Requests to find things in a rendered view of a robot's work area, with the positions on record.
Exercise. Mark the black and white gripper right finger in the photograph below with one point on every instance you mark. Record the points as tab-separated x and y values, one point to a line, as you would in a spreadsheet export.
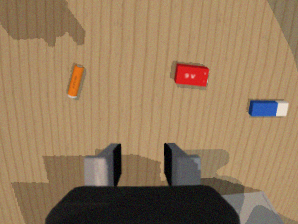
181	168

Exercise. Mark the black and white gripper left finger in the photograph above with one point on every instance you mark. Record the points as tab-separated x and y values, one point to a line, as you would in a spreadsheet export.
104	169

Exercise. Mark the red nine-volt battery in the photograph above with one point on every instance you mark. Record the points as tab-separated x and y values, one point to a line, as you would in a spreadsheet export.
191	74

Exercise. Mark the blue and white eraser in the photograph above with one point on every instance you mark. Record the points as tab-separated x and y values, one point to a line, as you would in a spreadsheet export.
268	108

